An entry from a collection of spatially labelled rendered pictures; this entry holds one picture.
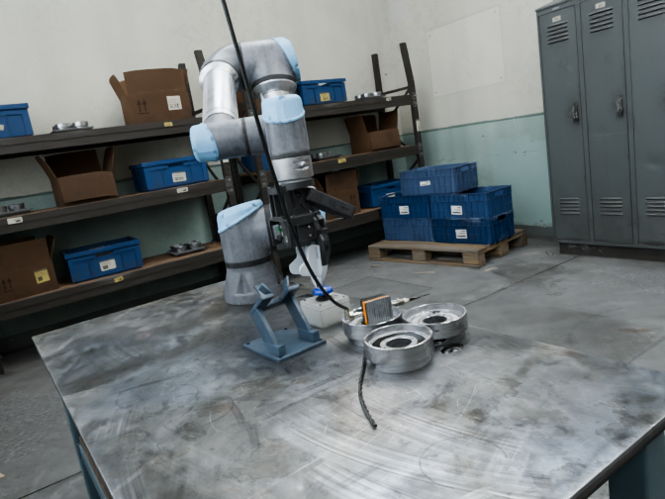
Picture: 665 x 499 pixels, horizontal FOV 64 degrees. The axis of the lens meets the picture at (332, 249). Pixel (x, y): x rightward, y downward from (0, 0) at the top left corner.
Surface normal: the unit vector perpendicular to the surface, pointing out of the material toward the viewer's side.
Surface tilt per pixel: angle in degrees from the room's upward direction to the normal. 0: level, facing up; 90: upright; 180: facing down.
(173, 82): 91
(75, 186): 82
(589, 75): 90
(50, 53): 90
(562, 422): 0
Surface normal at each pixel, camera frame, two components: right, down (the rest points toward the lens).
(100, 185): 0.58, -0.05
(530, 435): -0.15, -0.97
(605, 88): -0.81, 0.23
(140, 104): 0.47, 0.14
